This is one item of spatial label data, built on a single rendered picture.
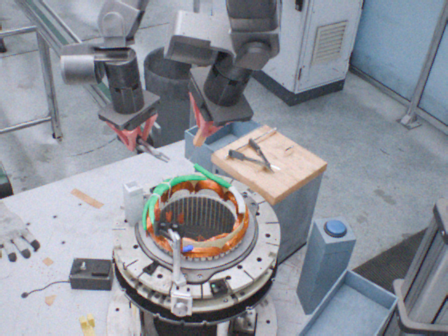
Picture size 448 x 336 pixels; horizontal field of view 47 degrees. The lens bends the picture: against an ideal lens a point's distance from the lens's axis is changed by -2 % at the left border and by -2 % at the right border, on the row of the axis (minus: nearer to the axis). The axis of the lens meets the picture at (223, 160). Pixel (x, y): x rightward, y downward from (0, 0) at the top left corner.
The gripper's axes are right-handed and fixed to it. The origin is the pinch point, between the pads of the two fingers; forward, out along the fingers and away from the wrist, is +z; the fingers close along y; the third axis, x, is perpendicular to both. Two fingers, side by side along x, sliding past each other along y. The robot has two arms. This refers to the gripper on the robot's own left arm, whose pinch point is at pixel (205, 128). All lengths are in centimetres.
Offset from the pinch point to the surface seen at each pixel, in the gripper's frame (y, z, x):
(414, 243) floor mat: 7, 126, 150
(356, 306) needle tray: 32.5, 18.7, 23.1
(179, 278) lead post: 17.0, 17.7, -7.0
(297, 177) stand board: 1.1, 25.6, 30.8
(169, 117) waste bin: -98, 139, 64
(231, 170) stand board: -6.7, 30.3, 18.9
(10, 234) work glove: -21, 67, -28
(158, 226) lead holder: 10.4, 9.6, -10.0
